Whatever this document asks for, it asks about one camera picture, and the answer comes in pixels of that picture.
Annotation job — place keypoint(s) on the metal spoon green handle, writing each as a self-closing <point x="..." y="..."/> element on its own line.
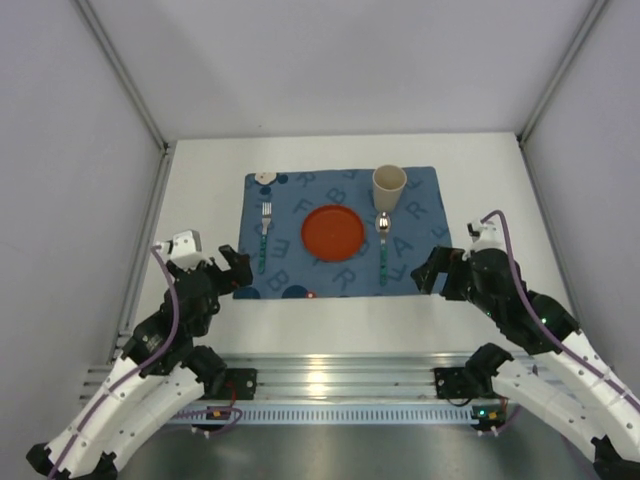
<point x="383" y="227"/>

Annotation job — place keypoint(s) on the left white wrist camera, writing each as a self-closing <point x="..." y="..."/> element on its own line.
<point x="183" y="249"/>

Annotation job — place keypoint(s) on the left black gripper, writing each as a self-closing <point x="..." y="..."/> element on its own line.
<point x="220" y="275"/>

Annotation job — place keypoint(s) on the red plastic plate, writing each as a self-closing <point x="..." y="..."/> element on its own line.
<point x="333" y="233"/>

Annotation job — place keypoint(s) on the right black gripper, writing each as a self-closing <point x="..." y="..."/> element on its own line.
<point x="447" y="273"/>

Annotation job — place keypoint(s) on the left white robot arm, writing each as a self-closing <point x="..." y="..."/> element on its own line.
<point x="159" y="372"/>

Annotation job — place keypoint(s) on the right aluminium frame post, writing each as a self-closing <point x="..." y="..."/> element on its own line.
<point x="579" y="38"/>

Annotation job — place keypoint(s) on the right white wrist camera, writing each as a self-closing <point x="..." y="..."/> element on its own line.
<point x="483" y="235"/>

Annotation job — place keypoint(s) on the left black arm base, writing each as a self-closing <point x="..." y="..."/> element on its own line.
<point x="238" y="384"/>

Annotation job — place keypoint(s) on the slotted grey cable duct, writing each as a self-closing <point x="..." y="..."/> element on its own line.
<point x="343" y="414"/>

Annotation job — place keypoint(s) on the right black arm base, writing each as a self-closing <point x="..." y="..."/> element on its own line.
<point x="452" y="384"/>

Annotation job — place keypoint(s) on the aluminium frame post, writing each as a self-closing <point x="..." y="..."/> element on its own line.
<point x="90" y="18"/>
<point x="579" y="38"/>

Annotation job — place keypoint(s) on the blue letter-print cloth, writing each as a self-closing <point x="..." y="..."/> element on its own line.
<point x="418" y="224"/>

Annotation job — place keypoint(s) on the beige plastic cup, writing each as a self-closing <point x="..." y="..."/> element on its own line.
<point x="389" y="182"/>

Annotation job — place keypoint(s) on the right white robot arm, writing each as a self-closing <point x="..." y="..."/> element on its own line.
<point x="586" y="403"/>

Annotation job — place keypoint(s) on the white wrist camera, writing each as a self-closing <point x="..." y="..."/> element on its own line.
<point x="183" y="249"/>
<point x="483" y="235"/>

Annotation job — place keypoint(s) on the left aluminium frame post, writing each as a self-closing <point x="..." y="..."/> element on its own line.
<point x="90" y="18"/>

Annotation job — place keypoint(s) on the aluminium mounting rail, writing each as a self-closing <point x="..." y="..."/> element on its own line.
<point x="346" y="378"/>

